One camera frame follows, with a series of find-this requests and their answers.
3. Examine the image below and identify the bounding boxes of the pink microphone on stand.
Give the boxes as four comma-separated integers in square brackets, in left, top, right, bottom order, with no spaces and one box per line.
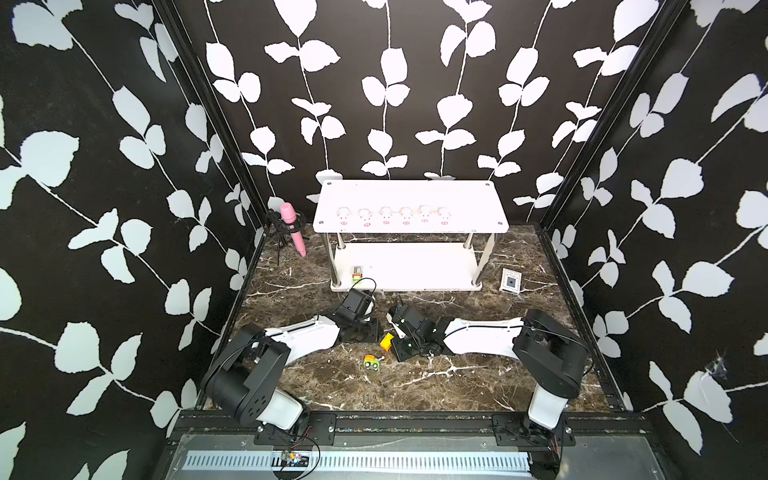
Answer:
[268,202,307,261]

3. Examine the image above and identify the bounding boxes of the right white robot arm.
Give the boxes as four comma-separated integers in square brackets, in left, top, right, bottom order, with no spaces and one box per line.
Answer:
[387,306,590,430]

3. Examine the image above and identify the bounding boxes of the white perforated vent strip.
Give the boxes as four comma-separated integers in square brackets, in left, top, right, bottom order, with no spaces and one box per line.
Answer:
[182,450,531,475]

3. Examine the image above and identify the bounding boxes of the white square tag card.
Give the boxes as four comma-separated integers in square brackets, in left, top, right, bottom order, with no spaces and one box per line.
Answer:
[499,268,522,295]

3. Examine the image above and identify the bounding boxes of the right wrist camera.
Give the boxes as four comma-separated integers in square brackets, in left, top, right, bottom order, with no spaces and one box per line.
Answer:
[387,305,432,338]

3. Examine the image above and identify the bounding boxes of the white two-tier shelf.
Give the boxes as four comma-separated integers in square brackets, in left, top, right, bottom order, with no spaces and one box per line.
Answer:
[313,180,509,292]

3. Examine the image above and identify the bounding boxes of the yellow orange dump truck toy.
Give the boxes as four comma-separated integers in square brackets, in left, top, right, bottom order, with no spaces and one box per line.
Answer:
[379,333,394,352]

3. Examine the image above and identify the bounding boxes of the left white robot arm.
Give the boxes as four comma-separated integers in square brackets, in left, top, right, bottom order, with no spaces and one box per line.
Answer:
[202,289,380,436]

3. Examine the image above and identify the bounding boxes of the small green circuit board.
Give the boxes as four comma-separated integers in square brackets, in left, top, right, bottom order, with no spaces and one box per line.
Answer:
[280,452,311,469]

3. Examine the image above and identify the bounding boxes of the green cement mixer truck toy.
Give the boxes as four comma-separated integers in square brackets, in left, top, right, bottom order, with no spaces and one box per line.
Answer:
[363,355,381,371]

